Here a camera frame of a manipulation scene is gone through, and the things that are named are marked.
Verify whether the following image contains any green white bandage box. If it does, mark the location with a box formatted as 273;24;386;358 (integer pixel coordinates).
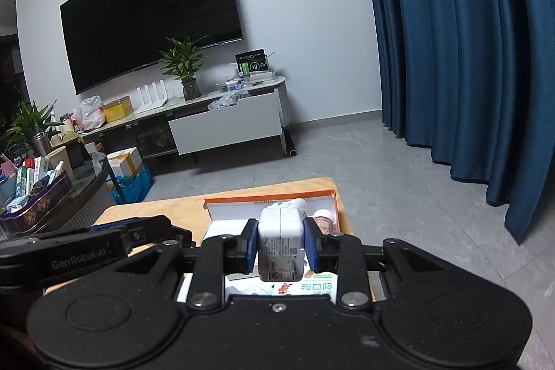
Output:
225;271;339;303

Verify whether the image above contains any rose gold cosmetic tube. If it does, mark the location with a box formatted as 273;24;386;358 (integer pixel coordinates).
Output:
313;210;336;234

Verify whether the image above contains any pile of toiletry boxes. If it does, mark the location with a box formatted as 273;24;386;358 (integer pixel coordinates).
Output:
0;155;66;212

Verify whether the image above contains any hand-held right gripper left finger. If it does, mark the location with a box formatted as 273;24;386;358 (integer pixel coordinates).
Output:
117;218;260;309

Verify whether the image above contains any clear plastic organizer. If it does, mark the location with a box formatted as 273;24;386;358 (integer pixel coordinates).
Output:
225;69;278;91

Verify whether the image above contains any clear bag of small items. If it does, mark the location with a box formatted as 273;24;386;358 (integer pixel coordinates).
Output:
208;93;252;111

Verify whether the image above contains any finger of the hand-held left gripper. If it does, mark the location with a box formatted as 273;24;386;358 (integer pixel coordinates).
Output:
91;215;174;249
171;228;194;249

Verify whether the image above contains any blue curtain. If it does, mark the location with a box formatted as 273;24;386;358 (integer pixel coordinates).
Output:
356;0;555;245

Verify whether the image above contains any small black box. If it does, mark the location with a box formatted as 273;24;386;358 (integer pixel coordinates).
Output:
65;142;89;169

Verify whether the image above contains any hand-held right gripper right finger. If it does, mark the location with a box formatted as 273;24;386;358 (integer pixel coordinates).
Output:
304;217;469;309

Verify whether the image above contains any white router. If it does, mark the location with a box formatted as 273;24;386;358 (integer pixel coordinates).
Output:
136;80;174;111

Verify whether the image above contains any yellow box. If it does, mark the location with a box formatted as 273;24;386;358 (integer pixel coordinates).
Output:
103;96;134;123

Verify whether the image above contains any white TV cabinet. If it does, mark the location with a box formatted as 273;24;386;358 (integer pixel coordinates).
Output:
78;76;289;163

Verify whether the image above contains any purple patterned tray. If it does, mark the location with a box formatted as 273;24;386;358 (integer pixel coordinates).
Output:
0;168;72;230

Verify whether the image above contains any potted plant in metal cup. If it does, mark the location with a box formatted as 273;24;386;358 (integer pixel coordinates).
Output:
4;101;61;156

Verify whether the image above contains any potted plant in dark vase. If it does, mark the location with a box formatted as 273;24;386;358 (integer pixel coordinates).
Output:
158;35;208;101

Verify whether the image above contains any white plastic bag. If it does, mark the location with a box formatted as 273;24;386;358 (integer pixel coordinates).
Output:
71;96;107;132

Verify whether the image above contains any dark glass coffee table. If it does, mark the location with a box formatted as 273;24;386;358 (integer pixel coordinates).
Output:
0;153;116;241

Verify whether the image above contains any orange white cardboard box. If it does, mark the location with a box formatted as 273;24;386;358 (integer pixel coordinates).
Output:
204;189;382;303

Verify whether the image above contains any beige cup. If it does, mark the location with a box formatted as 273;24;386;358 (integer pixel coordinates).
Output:
45;147;74;180

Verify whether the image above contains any black wall television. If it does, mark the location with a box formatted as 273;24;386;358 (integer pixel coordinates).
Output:
60;0;244;95

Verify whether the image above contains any white power adapter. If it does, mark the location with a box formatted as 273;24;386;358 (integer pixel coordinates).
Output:
258;201;306;283

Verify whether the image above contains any blue plastic bag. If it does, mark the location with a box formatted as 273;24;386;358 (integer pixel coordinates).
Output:
108;166;154;204

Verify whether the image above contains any white mosquito heater with bottle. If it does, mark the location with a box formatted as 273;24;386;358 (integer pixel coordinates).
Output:
265;199;309;212

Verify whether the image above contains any green black box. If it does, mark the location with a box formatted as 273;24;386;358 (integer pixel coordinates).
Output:
235;50;270;76

